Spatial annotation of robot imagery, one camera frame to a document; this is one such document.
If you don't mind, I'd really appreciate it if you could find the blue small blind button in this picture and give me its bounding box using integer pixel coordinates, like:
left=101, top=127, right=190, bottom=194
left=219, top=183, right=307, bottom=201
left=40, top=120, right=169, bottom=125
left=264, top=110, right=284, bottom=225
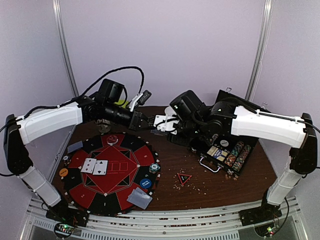
left=139, top=178, right=152, bottom=189

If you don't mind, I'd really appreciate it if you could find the dealt blue card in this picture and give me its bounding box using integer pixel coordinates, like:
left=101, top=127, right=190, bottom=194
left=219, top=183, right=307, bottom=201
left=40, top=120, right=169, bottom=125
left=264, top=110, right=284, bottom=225
left=131, top=187, right=150, bottom=199
left=127, top=194, right=153, bottom=210

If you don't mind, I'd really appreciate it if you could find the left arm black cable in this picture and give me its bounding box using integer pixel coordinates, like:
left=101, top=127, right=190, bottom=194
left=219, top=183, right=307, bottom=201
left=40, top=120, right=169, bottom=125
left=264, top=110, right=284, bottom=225
left=0, top=66, right=146, bottom=131

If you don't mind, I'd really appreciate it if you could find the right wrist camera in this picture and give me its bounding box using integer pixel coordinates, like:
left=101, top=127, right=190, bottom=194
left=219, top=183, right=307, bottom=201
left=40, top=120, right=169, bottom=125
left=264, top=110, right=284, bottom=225
left=153, top=114, right=180, bottom=133

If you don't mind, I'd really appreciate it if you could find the white printed mug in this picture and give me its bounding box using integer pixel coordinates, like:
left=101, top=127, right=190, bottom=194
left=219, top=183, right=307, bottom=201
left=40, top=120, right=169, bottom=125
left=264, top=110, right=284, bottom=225
left=95, top=119, right=111, bottom=134

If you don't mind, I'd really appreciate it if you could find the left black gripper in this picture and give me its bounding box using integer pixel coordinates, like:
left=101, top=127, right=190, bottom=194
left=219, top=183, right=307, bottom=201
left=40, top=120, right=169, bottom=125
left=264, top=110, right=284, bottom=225
left=103, top=101, right=155, bottom=131

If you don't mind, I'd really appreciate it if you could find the clear dealer button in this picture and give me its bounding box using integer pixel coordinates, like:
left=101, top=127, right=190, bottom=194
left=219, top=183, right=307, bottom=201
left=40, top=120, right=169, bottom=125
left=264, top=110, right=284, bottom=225
left=106, top=134, right=119, bottom=146

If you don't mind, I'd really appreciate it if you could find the aluminium front rail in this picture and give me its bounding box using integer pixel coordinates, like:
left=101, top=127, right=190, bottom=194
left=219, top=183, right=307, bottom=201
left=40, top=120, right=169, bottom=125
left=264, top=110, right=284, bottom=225
left=18, top=197, right=310, bottom=240

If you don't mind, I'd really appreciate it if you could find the orange big blind button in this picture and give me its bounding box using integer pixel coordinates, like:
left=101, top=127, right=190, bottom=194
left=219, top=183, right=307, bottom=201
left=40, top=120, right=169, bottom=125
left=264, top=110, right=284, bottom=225
left=59, top=168, right=69, bottom=178

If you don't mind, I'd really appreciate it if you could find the right arm base board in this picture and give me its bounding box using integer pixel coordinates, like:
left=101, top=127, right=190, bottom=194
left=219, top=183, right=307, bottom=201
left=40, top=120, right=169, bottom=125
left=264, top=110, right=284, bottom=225
left=239, top=207, right=283, bottom=239

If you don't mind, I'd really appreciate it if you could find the single blue playing card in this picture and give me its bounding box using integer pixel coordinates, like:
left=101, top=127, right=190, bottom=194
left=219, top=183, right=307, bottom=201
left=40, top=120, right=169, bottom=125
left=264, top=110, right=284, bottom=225
left=67, top=141, right=83, bottom=154

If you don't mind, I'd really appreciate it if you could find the chrome case handle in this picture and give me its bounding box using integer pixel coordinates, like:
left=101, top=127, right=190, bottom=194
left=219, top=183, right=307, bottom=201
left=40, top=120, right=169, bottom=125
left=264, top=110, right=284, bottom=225
left=198, top=155, right=221, bottom=174

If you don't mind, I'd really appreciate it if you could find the green bowl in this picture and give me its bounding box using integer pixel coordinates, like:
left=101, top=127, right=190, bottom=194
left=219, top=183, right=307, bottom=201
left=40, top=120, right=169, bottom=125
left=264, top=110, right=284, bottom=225
left=116, top=99, right=129, bottom=108

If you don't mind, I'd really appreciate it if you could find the left aluminium post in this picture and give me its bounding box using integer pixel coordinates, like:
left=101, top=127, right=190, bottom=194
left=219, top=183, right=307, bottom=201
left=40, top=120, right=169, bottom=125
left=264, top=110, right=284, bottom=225
left=52, top=0, right=80, bottom=103

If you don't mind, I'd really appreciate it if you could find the right aluminium post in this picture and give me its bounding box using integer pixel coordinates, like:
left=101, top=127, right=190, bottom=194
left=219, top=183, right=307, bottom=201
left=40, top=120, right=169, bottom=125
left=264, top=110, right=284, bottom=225
left=245, top=0, right=274, bottom=102

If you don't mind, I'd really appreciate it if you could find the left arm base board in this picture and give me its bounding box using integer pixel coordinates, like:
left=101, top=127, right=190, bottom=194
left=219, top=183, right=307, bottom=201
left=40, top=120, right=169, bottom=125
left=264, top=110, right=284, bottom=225
left=45, top=208, right=90, bottom=239

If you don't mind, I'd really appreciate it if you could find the round red black poker mat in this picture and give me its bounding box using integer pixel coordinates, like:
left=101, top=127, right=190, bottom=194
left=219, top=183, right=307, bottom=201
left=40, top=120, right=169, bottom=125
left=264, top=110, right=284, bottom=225
left=61, top=132, right=161, bottom=217

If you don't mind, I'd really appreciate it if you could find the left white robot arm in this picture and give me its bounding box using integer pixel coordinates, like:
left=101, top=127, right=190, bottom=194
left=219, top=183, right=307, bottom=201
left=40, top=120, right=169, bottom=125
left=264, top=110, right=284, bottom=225
left=2, top=79, right=152, bottom=222

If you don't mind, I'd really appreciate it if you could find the red black triangle token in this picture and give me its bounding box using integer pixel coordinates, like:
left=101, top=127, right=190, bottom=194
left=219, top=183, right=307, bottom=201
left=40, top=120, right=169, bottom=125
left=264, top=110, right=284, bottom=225
left=177, top=173, right=192, bottom=186

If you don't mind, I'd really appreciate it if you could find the blue playing card deck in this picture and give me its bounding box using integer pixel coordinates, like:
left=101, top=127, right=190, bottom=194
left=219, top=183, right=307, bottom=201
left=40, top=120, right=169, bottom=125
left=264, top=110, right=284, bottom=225
left=150, top=129, right=167, bottom=136

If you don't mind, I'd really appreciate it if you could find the poker chip row two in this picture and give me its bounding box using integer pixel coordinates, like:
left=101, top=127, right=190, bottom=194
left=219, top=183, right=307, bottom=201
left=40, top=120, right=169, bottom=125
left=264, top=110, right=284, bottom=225
left=232, top=144, right=252, bottom=172

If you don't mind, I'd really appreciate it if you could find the teal poker chip stack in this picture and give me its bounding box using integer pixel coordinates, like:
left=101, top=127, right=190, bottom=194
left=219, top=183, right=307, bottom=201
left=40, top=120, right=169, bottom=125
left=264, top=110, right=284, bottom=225
left=149, top=163, right=161, bottom=174

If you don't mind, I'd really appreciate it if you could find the three of diamonds card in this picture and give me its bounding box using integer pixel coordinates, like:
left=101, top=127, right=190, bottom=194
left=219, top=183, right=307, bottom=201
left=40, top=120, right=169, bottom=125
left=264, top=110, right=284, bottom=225
left=80, top=158, right=97, bottom=174

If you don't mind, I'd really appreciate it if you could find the aluminium post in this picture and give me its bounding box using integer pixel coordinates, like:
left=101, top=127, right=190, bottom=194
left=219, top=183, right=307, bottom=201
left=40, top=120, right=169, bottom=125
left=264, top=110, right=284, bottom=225
left=245, top=0, right=274, bottom=102
left=52, top=0, right=80, bottom=103

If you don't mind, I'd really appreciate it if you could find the white round button in case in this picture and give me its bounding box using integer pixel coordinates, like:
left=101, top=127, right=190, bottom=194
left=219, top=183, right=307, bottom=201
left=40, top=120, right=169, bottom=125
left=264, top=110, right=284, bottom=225
left=220, top=139, right=229, bottom=147

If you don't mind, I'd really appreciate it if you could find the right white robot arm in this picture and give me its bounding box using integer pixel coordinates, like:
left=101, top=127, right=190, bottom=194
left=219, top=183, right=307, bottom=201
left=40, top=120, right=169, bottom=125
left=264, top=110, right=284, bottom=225
left=169, top=90, right=319, bottom=221

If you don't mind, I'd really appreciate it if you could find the small poker chip stack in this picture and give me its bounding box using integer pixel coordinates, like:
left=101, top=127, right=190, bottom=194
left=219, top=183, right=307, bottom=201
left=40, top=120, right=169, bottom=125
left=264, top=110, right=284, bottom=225
left=62, top=155, right=70, bottom=166

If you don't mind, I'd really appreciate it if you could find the boxed card deck in case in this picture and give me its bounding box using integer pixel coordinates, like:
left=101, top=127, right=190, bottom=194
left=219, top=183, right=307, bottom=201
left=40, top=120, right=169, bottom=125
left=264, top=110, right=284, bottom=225
left=207, top=146, right=229, bottom=162

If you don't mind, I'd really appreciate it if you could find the clubs face-up card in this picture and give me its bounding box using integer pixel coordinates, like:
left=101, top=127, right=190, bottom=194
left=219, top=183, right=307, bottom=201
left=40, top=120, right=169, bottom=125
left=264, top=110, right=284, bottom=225
left=92, top=160, right=108, bottom=176

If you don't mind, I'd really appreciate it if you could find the black poker chip case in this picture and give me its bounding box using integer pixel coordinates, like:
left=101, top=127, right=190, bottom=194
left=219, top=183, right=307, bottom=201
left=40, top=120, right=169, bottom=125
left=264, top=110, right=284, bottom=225
left=186, top=89, right=272, bottom=181

